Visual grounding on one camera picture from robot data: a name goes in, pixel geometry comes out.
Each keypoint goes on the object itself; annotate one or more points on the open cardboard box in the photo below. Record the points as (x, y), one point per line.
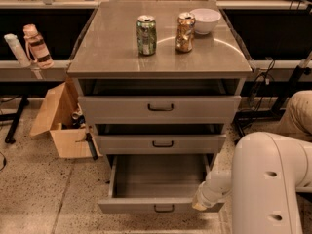
(57, 114)

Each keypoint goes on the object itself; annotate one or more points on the grey drawer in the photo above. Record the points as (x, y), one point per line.
(159, 184)
(159, 138)
(138, 101)

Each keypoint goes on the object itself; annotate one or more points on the grey drawer cabinet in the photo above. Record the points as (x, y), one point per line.
(109, 49)

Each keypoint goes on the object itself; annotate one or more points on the pink water bottle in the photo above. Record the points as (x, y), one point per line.
(36, 48)

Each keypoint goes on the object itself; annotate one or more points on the grey top drawer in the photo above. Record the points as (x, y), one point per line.
(138, 101)

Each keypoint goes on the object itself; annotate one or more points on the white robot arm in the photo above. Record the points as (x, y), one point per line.
(268, 171)

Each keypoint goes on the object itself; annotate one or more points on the gold soda can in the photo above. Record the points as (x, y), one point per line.
(185, 32)

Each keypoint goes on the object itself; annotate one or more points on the white bowl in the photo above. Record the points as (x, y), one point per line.
(206, 20)

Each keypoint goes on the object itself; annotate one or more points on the black table leg left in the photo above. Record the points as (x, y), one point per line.
(14, 118)

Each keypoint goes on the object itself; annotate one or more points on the person leg khaki trousers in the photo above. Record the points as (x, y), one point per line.
(296, 122)

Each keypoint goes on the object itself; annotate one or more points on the black tool in box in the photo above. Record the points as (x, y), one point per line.
(89, 140)

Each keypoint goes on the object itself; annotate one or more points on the grey middle drawer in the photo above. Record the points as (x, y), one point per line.
(159, 138)

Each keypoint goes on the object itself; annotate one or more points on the green soda can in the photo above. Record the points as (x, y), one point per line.
(146, 35)

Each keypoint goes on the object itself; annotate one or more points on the grey bottom drawer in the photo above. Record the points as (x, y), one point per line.
(159, 184)

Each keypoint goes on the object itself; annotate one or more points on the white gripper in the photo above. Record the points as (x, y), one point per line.
(206, 195)

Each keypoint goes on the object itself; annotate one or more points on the white spray bottle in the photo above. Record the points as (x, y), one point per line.
(17, 49)

